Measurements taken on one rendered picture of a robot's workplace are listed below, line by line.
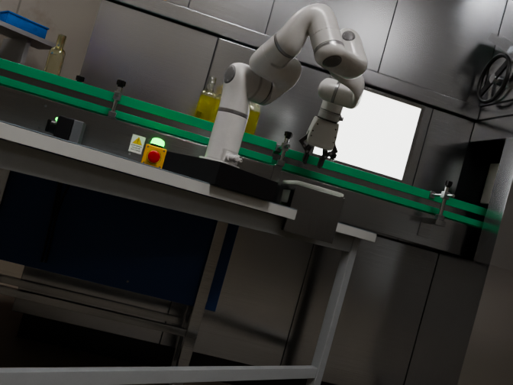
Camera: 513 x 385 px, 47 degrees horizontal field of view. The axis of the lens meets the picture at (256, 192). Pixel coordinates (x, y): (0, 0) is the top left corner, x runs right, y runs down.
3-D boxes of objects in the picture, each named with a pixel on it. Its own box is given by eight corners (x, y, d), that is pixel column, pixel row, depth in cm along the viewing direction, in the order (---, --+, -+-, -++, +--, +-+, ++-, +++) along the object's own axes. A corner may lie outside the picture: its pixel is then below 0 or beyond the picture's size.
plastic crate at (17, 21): (33, 41, 429) (37, 28, 429) (46, 41, 414) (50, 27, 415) (-8, 24, 407) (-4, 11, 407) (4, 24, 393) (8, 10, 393)
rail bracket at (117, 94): (117, 121, 200) (127, 82, 201) (116, 118, 193) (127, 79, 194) (105, 117, 200) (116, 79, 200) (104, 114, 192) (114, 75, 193)
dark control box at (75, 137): (79, 148, 197) (86, 124, 197) (76, 147, 189) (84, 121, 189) (54, 141, 195) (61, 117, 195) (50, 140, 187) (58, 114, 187)
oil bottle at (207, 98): (200, 147, 222) (216, 93, 223) (201, 147, 217) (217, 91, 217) (185, 143, 221) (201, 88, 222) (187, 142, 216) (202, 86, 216)
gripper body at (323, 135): (339, 118, 209) (329, 149, 212) (312, 110, 208) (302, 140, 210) (344, 122, 202) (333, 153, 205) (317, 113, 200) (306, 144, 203)
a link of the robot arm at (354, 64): (301, 56, 180) (311, 97, 175) (306, 9, 161) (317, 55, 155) (353, 47, 181) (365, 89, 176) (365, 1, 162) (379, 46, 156)
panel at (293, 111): (401, 184, 250) (422, 107, 251) (404, 184, 247) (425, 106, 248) (195, 122, 234) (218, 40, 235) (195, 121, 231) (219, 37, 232)
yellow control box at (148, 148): (160, 171, 202) (166, 150, 202) (160, 171, 194) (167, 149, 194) (140, 166, 200) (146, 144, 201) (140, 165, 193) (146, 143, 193)
